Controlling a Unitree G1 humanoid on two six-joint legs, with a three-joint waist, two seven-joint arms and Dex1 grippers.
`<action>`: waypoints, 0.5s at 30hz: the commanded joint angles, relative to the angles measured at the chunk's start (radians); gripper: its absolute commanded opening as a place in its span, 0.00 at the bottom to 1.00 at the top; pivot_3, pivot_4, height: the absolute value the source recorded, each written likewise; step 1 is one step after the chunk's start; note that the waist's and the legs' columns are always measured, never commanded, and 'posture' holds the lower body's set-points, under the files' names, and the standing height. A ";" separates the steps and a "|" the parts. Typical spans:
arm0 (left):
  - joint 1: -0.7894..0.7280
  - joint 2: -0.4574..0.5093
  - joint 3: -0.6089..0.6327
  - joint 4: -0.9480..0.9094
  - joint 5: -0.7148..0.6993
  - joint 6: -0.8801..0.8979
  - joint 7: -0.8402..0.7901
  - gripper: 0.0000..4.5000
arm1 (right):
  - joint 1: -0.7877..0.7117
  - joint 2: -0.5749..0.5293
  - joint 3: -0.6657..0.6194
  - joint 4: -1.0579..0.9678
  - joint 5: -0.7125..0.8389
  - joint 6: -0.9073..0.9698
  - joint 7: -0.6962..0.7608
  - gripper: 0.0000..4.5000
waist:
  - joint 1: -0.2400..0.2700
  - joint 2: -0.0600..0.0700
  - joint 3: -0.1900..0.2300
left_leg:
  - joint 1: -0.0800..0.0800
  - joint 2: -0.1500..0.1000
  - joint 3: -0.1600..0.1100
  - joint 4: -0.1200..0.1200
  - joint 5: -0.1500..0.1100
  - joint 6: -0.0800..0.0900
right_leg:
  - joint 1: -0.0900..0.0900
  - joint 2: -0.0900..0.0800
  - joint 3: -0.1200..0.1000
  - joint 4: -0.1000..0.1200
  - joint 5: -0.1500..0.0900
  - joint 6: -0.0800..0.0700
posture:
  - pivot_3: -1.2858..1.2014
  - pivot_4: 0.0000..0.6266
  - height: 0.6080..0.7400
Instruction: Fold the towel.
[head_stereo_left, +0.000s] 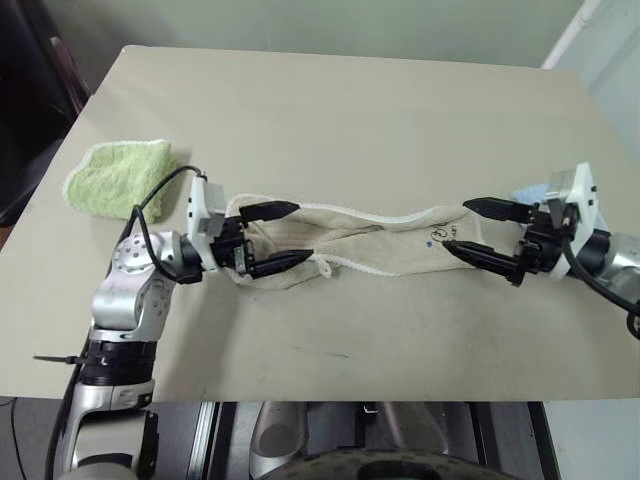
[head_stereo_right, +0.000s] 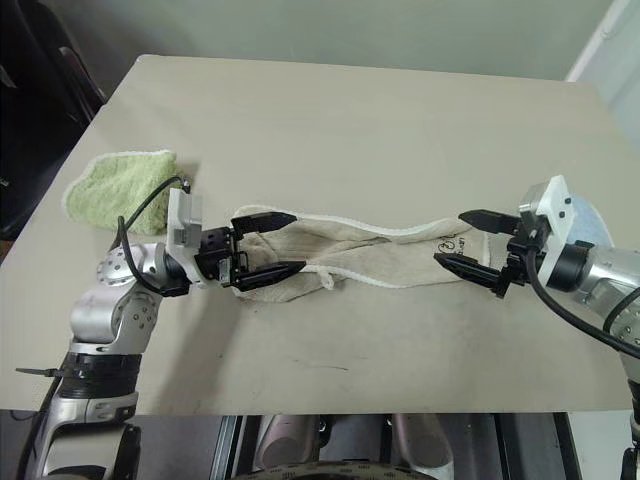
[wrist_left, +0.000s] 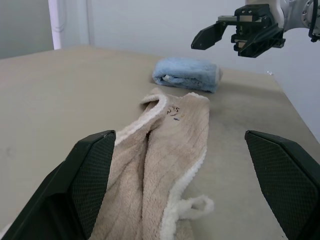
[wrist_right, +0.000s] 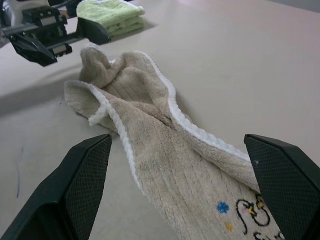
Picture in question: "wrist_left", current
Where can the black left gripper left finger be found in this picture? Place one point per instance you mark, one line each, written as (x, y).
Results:
(62, 190)

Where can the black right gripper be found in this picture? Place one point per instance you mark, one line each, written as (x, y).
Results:
(250, 20)

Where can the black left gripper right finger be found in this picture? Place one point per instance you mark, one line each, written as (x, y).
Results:
(287, 180)

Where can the beige towel with white trim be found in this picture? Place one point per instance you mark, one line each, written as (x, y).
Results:
(170, 150)

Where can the folded light blue towel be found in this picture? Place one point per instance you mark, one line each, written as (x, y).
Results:
(185, 72)

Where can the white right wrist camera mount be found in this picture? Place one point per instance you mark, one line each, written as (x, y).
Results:
(277, 12)

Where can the white door frame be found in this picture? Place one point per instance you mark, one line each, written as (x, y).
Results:
(60, 25)

